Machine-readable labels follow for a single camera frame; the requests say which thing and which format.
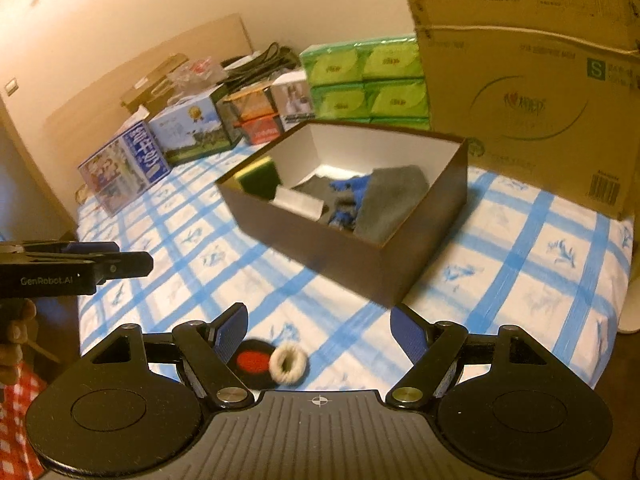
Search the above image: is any white foam block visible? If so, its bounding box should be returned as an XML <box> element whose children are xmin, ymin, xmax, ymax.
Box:
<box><xmin>272</xmin><ymin>187</ymin><xmax>323</xmax><ymax>221</ymax></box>

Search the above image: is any white fluffy hair ring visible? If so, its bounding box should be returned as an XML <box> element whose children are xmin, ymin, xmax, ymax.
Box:
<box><xmin>269</xmin><ymin>345</ymin><xmax>308</xmax><ymax>385</ymax></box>

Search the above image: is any grey cloth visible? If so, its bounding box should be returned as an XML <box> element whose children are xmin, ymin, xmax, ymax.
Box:
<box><xmin>354</xmin><ymin>165</ymin><xmax>432</xmax><ymax>246</ymax></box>

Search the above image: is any large cardboard box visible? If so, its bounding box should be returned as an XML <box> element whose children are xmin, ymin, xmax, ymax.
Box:
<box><xmin>395</xmin><ymin>0</ymin><xmax>640</xmax><ymax>221</ymax></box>

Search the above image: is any black cable bundle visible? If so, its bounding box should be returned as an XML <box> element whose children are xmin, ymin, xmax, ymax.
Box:
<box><xmin>220</xmin><ymin>42</ymin><xmax>306</xmax><ymax>88</ymax></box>

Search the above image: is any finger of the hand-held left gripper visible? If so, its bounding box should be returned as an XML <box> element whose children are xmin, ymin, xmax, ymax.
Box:
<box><xmin>94</xmin><ymin>252</ymin><xmax>154</xmax><ymax>286</ymax></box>
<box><xmin>0</xmin><ymin>241</ymin><xmax>121</xmax><ymax>261</ymax></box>

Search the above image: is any brown box white inside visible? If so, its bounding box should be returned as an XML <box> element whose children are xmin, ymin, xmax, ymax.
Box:
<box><xmin>216</xmin><ymin>120</ymin><xmax>470</xmax><ymax>308</ymax></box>

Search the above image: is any beige headboard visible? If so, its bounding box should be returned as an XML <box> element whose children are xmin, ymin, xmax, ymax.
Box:
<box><xmin>42</xmin><ymin>14</ymin><xmax>253</xmax><ymax>146</ymax></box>

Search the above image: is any green yellow sponge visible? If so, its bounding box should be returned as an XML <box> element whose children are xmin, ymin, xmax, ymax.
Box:
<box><xmin>232</xmin><ymin>156</ymin><xmax>282</xmax><ymax>201</ymax></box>

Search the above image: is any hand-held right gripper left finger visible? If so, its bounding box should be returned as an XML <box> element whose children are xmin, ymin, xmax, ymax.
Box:
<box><xmin>79</xmin><ymin>303</ymin><xmax>252</xmax><ymax>411</ymax></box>

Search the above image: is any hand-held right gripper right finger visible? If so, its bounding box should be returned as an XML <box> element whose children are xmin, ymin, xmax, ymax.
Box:
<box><xmin>387</xmin><ymin>303</ymin><xmax>559</xmax><ymax>409</ymax></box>

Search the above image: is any clear plastic bag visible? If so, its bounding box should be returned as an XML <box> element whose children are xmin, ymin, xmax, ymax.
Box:
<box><xmin>167</xmin><ymin>57</ymin><xmax>228</xmax><ymax>93</ymax></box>

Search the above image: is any stack of green tissue packs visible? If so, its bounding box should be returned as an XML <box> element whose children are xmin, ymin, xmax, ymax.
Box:
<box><xmin>299</xmin><ymin>36</ymin><xmax>432</xmax><ymax>131</ymax></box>

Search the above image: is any person's left hand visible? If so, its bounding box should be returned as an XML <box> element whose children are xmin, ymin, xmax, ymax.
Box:
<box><xmin>0</xmin><ymin>301</ymin><xmax>37</xmax><ymax>387</ymax></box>

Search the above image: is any blue checked bed sheet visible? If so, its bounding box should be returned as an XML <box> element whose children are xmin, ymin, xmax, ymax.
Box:
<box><xmin>75</xmin><ymin>125</ymin><xmax>633</xmax><ymax>396</ymax></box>

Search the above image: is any patterned knit sock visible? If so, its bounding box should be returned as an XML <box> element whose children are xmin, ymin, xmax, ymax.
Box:
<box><xmin>295</xmin><ymin>174</ymin><xmax>376</xmax><ymax>233</ymax></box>

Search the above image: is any red checked cloth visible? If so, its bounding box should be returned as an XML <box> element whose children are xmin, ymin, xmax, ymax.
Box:
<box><xmin>0</xmin><ymin>375</ymin><xmax>46</xmax><ymax>461</ymax></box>

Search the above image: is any orange snack box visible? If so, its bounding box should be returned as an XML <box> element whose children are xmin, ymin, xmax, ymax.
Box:
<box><xmin>222</xmin><ymin>89</ymin><xmax>278</xmax><ymax>123</ymax></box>

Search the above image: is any brown wooden panel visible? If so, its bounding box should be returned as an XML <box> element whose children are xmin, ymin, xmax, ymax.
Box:
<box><xmin>0</xmin><ymin>100</ymin><xmax>78</xmax><ymax>246</ymax></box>

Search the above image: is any blue green landscape box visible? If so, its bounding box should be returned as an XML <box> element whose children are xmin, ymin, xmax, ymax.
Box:
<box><xmin>148</xmin><ymin>92</ymin><xmax>241</xmax><ymax>163</ymax></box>

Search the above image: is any blue milk carton box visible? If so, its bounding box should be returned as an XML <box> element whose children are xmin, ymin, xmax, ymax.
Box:
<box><xmin>77</xmin><ymin>120</ymin><xmax>168</xmax><ymax>217</ymax></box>

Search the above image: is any white photo print box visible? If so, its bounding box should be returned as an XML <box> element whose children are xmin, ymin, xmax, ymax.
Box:
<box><xmin>270</xmin><ymin>72</ymin><xmax>317</xmax><ymax>131</ymax></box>

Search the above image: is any olive cardboard box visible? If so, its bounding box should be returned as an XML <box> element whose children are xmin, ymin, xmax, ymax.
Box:
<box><xmin>120</xmin><ymin>54</ymin><xmax>188</xmax><ymax>116</ymax></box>

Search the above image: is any red and black round pad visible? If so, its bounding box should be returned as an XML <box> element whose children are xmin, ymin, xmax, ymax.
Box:
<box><xmin>231</xmin><ymin>339</ymin><xmax>281</xmax><ymax>388</ymax></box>

